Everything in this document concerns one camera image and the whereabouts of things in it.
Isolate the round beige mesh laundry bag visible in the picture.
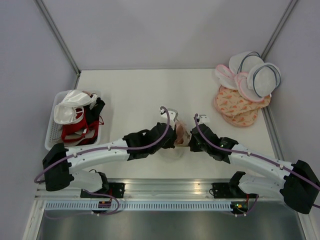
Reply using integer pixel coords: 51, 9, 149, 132
158, 119, 193, 163

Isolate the pink satin bra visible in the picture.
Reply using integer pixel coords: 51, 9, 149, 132
174, 120, 191, 147

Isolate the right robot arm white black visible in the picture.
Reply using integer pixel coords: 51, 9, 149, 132
189, 123, 320, 215

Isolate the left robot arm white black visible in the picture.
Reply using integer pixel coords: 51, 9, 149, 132
42, 122, 177, 198

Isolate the orange floral bag lower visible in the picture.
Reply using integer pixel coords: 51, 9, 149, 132
222, 109, 258, 127

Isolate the black bra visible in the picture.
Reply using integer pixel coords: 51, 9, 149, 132
84, 97, 105, 126

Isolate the white pink-trim mesh bag left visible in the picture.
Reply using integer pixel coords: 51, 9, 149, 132
214, 64, 238, 90

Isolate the white pink-trim mesh bag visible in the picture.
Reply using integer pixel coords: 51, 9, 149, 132
214, 64, 238, 90
234, 72, 264, 103

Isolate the white pink-trim mesh bag right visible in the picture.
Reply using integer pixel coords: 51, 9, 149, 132
234, 72, 264, 103

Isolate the red bra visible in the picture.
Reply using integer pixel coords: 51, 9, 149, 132
61, 110, 104, 135

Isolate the white blue-trim mesh bag rear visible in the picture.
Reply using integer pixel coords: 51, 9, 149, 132
228, 51, 264, 75

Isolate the white blue-trim mesh bag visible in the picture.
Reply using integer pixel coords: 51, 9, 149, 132
247, 62, 282, 98
228, 51, 264, 75

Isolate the white blue-trim mesh bag front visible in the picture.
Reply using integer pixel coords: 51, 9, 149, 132
247, 62, 282, 98

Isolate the white plastic basket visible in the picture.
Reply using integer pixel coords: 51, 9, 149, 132
44, 90, 102, 150

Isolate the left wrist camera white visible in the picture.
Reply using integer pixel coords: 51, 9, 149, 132
159, 106, 179, 129

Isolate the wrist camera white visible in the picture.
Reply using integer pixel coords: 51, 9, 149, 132
159, 106, 179, 129
194, 113, 211, 125

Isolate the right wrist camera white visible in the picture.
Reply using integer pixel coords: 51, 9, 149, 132
194, 113, 211, 125

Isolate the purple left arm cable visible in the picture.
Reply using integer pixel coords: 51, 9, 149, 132
33, 106, 172, 185

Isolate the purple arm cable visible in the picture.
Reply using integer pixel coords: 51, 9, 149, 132
194, 113, 320, 210
33, 106, 172, 185

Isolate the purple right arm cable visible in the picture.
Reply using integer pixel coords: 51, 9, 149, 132
194, 113, 320, 210

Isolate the aluminium table edge rail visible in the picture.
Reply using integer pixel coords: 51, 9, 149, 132
34, 178, 303, 200

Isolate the right side aluminium rail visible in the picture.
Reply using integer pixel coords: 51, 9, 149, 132
261, 106, 286, 161

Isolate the right aluminium frame post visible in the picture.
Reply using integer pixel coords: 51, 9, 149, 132
260, 0, 300, 61

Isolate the aluminium frame post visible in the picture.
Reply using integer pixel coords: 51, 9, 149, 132
34, 0, 81, 77
260, 0, 300, 61

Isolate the white slotted cable duct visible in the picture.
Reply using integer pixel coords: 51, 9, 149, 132
45, 200, 232, 212

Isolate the left aluminium frame post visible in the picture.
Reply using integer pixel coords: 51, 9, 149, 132
34, 0, 81, 77

